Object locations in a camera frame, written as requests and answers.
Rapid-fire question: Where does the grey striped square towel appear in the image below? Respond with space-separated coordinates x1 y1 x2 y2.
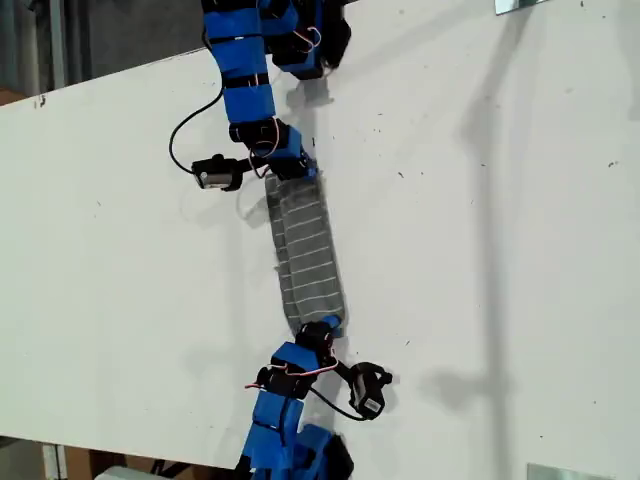
263 171 350 337

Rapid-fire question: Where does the black camera stalk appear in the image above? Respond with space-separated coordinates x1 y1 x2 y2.
234 153 274 179
333 358 362 387

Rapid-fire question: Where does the white table leg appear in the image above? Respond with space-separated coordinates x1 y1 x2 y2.
41 443 69 480

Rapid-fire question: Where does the black camera box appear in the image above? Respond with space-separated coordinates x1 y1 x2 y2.
348 361 394 420
191 153 242 193

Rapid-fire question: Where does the black camera cable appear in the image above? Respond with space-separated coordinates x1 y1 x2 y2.
168 83 227 177
305 383 369 423

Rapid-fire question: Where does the brown cardboard box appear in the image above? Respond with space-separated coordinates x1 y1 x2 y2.
63 446 211 480

